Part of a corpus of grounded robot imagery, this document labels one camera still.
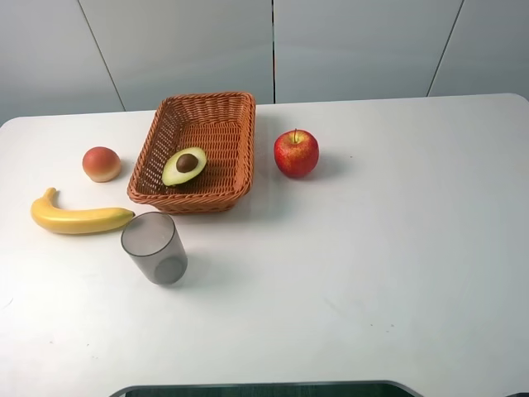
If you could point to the halved avocado with pit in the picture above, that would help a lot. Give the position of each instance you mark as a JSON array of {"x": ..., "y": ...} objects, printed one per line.
[{"x": 183, "y": 166}]

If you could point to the dark base at bottom edge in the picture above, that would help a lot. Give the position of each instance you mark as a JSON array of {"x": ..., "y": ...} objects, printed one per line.
[{"x": 337, "y": 388}]

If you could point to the yellow banana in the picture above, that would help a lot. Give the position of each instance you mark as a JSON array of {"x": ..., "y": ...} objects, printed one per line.
[{"x": 76, "y": 222}]

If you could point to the round bread bun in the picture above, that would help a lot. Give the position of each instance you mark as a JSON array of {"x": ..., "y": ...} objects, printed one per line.
[{"x": 101, "y": 164}]

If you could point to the grey translucent plastic cup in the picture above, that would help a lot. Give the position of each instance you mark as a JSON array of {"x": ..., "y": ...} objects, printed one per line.
[{"x": 152, "y": 241}]

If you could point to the red apple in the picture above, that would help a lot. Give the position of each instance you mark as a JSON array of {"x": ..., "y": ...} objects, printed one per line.
[{"x": 296, "y": 153}]

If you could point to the brown wicker basket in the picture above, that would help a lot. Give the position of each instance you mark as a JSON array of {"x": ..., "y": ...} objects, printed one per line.
[{"x": 223, "y": 126}]

